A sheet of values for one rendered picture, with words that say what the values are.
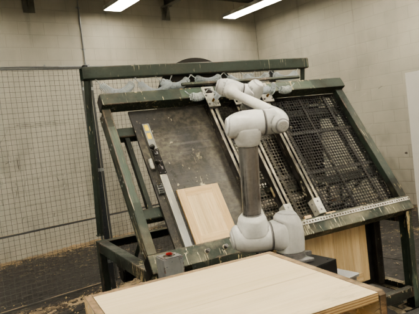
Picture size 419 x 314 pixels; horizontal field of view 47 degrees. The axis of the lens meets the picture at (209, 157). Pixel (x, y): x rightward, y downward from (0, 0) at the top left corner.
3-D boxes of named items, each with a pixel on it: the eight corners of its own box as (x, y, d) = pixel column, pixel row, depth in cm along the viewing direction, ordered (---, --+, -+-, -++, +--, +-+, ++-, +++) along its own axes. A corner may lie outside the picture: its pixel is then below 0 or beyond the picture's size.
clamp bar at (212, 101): (255, 232, 322) (270, 215, 303) (196, 96, 374) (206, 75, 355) (267, 228, 326) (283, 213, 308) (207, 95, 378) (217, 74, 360)
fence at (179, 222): (183, 249, 298) (185, 247, 294) (140, 127, 339) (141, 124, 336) (191, 248, 300) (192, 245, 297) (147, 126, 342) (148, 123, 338)
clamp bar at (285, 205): (284, 225, 332) (299, 209, 314) (222, 93, 384) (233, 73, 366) (295, 222, 337) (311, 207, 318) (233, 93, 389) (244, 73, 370)
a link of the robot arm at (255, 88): (255, 99, 304) (236, 95, 301) (265, 79, 295) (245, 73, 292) (258, 109, 295) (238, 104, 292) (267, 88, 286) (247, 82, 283)
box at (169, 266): (167, 292, 260) (163, 260, 259) (159, 286, 271) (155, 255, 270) (187, 286, 266) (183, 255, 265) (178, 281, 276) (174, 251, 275)
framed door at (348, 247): (278, 308, 349) (279, 309, 347) (269, 234, 346) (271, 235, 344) (368, 278, 390) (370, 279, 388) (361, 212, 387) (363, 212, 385)
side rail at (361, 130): (391, 202, 387) (399, 196, 378) (329, 97, 435) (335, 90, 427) (398, 201, 390) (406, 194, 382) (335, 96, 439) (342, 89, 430)
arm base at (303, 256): (321, 258, 257) (320, 248, 257) (287, 268, 247) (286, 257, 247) (300, 252, 273) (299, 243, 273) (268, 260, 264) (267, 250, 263)
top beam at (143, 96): (100, 114, 334) (102, 104, 327) (96, 103, 339) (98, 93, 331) (339, 93, 434) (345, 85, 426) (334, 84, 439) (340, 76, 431)
